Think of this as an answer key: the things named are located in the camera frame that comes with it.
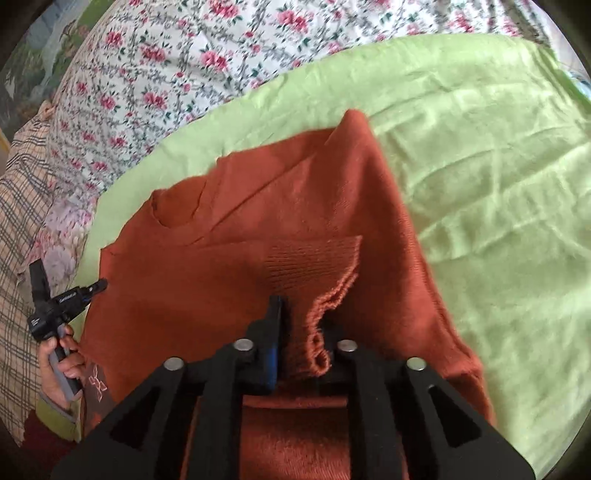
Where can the rose print floral quilt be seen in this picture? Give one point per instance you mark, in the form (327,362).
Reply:
(184,60)

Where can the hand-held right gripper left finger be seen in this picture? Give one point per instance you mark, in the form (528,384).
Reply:
(273,344)

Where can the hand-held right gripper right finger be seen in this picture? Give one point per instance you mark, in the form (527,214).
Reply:
(364,397)

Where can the pastel floral pillow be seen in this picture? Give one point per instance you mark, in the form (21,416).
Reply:
(60,240)

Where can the orange knit sweater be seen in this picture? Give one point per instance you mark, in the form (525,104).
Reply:
(300,207)

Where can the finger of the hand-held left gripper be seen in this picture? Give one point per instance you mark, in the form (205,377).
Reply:
(97,286)

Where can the light green bed sheet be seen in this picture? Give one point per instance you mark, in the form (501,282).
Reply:
(485,184)

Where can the person's left forearm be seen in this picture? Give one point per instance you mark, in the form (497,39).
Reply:
(55,422)

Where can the person's left hand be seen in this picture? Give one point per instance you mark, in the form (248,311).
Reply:
(48,369)

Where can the landscape wall picture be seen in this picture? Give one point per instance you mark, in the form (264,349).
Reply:
(51,46)

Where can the brown embroidered cloth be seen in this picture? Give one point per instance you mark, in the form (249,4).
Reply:
(94,401)

